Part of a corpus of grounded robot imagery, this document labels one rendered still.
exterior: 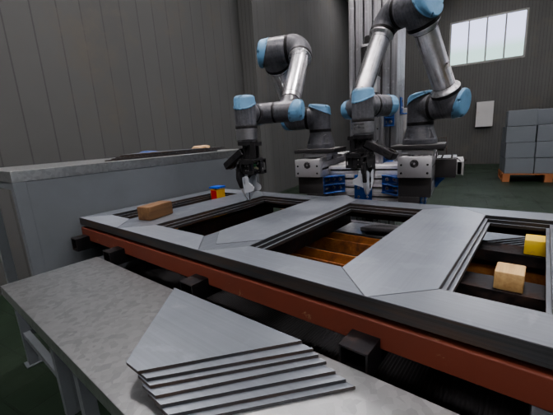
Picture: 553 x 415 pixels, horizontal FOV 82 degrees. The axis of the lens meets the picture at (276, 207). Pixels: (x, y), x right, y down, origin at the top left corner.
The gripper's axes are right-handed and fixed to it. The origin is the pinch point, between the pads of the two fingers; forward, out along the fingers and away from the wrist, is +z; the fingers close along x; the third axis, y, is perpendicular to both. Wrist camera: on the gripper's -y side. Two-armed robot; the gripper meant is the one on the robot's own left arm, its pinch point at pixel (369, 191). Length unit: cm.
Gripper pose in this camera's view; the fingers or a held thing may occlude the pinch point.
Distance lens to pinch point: 119.8
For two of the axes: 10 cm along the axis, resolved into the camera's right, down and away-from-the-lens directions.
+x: -6.3, 2.1, -7.5
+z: 0.7, 9.7, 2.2
